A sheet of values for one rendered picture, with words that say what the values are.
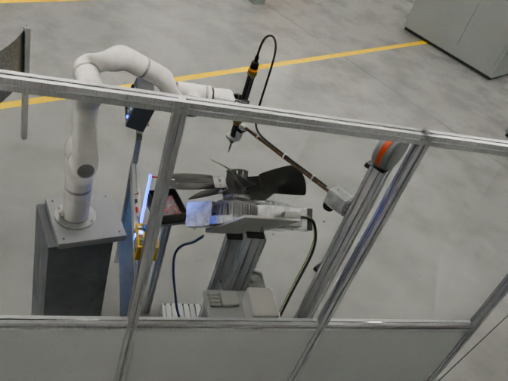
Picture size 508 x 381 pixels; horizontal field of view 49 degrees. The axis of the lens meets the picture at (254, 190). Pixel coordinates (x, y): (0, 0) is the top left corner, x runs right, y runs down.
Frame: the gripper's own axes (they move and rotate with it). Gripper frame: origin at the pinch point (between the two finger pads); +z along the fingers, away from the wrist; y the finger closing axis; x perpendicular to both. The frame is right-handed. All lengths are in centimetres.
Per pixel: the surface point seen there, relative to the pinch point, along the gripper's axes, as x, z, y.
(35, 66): -167, -110, -305
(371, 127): 38, 19, 74
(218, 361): -95, 0, 73
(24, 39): -79, -109, -183
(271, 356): -92, 25, 73
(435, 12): -114, 475, -585
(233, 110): 37, -28, 74
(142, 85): -42, -36, -75
